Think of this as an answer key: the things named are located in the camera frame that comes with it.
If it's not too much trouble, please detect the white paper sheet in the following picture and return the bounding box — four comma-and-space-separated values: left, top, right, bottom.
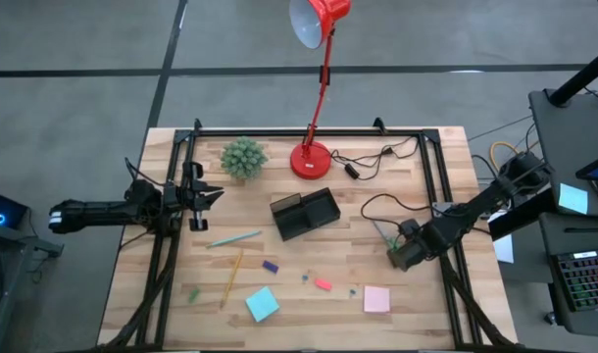
487, 210, 516, 265

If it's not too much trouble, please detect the black mesh desk organizer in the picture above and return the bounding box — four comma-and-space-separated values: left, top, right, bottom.
269, 186, 342, 243

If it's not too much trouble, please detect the teal pencil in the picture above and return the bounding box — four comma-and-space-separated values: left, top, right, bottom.
205, 229, 264, 250

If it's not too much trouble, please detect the dark equipment stand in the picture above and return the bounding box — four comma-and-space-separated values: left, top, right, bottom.
0, 223, 65, 353

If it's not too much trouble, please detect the black diagonal pole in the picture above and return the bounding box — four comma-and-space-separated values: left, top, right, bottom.
546, 43, 598, 108

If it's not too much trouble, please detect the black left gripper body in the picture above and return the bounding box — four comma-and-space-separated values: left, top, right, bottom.
161, 160, 210, 232

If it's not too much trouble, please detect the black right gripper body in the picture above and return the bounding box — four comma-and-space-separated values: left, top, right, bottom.
386, 219, 450, 273

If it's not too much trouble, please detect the light blue sticky note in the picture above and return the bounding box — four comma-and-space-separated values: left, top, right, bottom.
557, 182, 589, 216

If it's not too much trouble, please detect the teal sticky note pad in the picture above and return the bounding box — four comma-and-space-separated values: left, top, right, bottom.
244, 285, 281, 324

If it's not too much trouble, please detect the yellow cable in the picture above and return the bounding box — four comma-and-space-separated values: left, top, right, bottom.
489, 140, 522, 173

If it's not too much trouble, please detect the black side desk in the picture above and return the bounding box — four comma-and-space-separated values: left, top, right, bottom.
527, 87, 598, 217

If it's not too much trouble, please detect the computer with blue light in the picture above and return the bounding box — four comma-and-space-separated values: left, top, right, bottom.
0, 188, 29, 231

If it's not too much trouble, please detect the red desk lamp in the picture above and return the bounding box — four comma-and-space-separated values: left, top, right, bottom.
287, 0, 353, 181

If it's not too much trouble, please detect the black lamp power cable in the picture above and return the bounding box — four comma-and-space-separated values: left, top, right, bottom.
327, 135, 421, 181

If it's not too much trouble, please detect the green potted succulent plant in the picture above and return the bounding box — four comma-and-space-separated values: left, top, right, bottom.
219, 136, 270, 180

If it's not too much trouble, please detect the yellow pencil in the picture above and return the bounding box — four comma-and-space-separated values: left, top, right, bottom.
219, 248, 245, 310

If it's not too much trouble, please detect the pink sticky note pad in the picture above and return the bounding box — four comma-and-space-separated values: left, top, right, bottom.
363, 285, 392, 314

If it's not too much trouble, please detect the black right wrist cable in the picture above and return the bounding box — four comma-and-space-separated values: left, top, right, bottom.
359, 192, 440, 231

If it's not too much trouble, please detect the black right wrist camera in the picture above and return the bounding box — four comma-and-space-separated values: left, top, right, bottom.
399, 218, 423, 237

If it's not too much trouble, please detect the black aluminium table frame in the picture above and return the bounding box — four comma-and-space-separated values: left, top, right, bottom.
97, 117, 521, 353

